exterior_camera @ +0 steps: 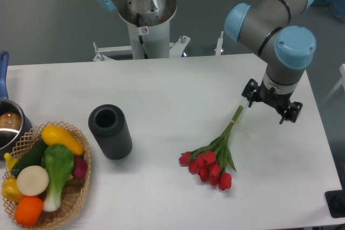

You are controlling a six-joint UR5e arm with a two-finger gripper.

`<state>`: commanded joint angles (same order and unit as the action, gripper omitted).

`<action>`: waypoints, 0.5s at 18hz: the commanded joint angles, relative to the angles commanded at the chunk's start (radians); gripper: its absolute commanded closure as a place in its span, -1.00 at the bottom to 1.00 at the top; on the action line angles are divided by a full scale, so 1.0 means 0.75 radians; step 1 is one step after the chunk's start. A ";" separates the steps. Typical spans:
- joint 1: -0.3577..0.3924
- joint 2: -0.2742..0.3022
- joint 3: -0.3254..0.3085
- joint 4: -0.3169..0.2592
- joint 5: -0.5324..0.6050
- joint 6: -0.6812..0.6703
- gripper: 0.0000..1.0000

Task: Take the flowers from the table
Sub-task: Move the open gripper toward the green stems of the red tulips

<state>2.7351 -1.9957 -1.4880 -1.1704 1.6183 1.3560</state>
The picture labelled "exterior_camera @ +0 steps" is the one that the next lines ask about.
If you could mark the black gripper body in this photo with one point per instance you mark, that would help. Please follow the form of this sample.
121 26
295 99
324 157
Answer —
270 96

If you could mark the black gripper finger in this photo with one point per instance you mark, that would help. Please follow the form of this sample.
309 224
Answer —
250 92
290 111

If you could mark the red tulip bouquet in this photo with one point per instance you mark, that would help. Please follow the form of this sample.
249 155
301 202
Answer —
210 161

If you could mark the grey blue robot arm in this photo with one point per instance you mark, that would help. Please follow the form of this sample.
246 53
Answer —
264 29

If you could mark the black device at table edge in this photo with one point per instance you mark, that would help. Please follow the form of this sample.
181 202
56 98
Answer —
335 203

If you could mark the dark grey ribbed vase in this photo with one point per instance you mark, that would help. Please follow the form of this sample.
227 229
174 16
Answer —
108 125

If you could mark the red radish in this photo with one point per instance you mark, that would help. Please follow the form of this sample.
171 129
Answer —
80 167

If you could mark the yellow squash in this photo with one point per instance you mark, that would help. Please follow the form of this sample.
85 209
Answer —
53 134

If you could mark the woven wicker basket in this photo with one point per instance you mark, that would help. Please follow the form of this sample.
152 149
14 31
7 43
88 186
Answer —
74 192

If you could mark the green bok choy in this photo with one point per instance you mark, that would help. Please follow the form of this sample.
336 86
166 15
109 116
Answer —
58 161

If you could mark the dark green cucumber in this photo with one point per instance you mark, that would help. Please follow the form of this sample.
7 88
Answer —
31 157

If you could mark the beige round disc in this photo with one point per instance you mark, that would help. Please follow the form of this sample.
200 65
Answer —
33 180

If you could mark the yellow banana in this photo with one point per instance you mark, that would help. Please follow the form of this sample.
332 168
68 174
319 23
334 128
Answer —
10 161

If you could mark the orange fruit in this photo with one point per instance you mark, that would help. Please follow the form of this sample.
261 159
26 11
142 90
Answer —
28 211

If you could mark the yellow bell pepper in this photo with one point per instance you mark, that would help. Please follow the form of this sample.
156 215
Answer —
10 190

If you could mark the white chair frame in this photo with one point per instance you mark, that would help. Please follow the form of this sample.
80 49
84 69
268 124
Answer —
338 84

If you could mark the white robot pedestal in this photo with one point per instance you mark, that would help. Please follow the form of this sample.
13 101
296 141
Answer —
148 24

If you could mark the blue handled steel saucepan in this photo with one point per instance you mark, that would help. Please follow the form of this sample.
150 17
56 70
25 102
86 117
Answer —
14 123

